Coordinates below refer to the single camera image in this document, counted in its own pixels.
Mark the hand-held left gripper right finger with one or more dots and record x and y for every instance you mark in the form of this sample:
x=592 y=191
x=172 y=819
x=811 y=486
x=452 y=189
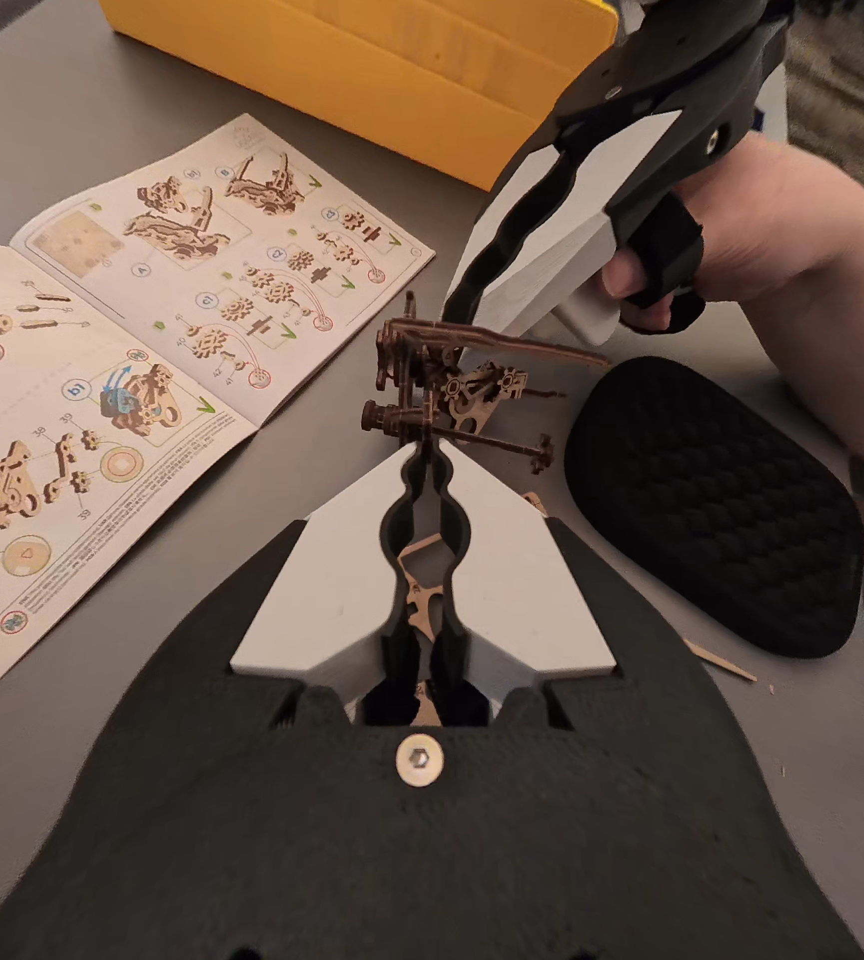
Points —
x=529 y=600

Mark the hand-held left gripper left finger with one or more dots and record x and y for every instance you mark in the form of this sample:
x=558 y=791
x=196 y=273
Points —
x=312 y=600

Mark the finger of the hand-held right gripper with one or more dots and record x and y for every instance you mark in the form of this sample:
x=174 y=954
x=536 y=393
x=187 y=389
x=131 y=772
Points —
x=552 y=262
x=499 y=217

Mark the wooden legged model piece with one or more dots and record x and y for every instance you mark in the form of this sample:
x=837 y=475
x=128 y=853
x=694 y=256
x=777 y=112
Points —
x=424 y=600

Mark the wooden gear mechanism model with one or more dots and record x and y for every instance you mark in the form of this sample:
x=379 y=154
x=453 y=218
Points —
x=432 y=390

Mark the person's right forearm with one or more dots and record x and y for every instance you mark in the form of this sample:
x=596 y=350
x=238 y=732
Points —
x=851 y=300

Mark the model instruction booklet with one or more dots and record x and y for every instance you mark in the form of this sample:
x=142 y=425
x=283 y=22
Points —
x=139 y=337

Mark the person's right hand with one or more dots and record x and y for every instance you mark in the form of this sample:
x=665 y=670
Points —
x=746 y=225

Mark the yellow plastic bin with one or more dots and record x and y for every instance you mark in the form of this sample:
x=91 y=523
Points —
x=372 y=75

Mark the black textured wrist rest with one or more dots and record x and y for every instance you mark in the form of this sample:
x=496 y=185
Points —
x=716 y=510

